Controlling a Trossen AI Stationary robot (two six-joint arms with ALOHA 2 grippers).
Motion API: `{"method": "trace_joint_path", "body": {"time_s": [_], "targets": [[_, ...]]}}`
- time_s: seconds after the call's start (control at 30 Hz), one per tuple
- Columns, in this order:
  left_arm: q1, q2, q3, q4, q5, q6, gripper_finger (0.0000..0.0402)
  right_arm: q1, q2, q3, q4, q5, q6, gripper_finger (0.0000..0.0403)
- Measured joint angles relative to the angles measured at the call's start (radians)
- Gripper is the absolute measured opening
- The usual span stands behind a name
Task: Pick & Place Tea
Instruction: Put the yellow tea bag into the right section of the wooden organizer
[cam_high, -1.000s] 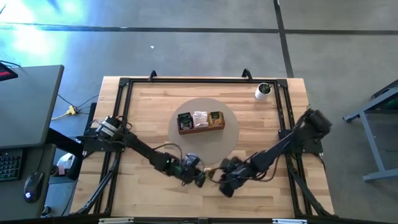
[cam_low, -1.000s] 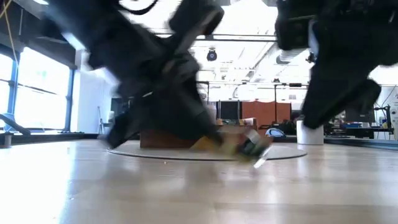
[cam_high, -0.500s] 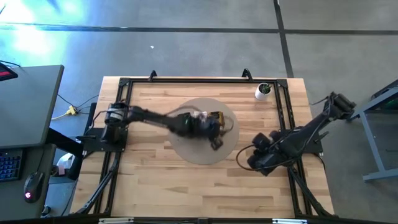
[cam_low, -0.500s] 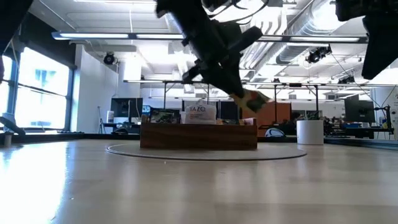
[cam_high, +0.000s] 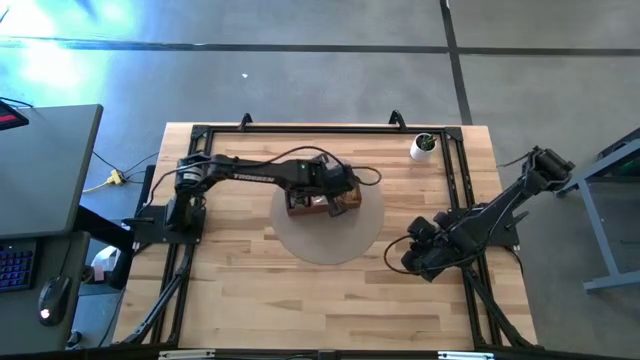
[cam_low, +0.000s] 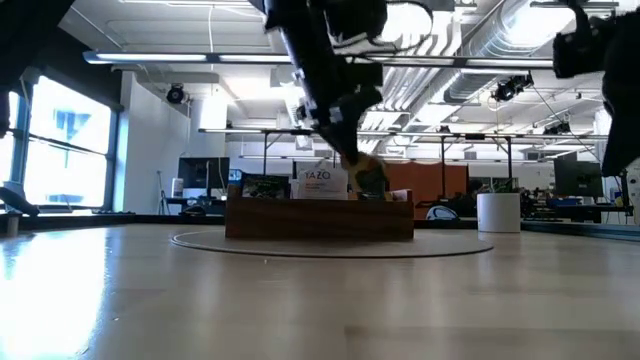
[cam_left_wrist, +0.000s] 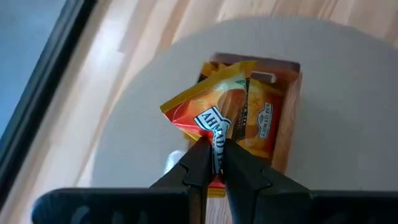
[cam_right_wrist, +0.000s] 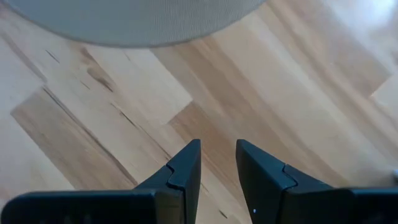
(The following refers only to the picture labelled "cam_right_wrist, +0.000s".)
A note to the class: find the round grey table mat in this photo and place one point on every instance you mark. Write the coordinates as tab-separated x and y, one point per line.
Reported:
124	18

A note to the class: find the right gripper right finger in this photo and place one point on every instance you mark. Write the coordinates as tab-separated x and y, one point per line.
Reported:
273	193

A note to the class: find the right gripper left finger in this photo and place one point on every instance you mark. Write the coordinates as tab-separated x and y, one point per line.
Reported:
180	193

